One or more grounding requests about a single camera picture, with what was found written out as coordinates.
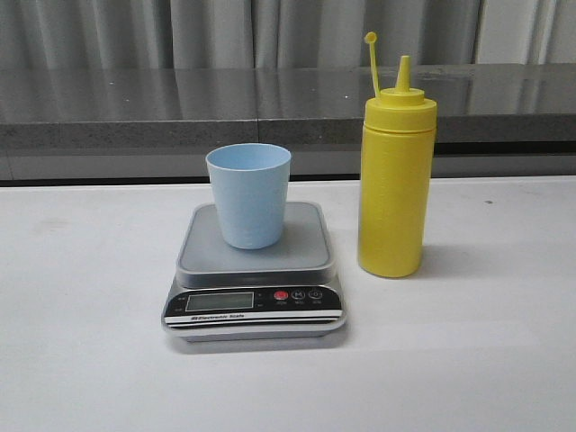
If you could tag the light blue plastic cup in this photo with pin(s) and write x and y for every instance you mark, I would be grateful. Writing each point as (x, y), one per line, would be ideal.
(249, 184)

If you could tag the yellow squeeze bottle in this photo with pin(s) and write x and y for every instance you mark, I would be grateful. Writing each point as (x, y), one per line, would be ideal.
(399, 135)

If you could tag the grey curtain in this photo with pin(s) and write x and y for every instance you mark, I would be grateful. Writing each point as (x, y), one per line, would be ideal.
(282, 34)

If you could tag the silver digital kitchen scale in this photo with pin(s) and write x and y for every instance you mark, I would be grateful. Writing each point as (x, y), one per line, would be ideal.
(286, 296)

